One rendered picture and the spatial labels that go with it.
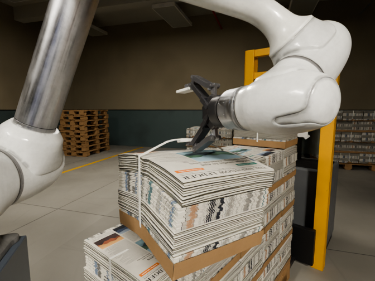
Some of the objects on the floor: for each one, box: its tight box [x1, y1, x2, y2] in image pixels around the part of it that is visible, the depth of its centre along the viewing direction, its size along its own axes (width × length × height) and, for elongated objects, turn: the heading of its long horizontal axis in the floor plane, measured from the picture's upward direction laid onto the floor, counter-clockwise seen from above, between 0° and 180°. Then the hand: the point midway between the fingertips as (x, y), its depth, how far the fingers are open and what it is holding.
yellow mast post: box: [244, 50, 258, 86], centre depth 232 cm, size 9×9×185 cm
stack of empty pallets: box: [59, 110, 110, 157], centre depth 727 cm, size 126×86×130 cm
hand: (182, 115), depth 70 cm, fingers open, 14 cm apart
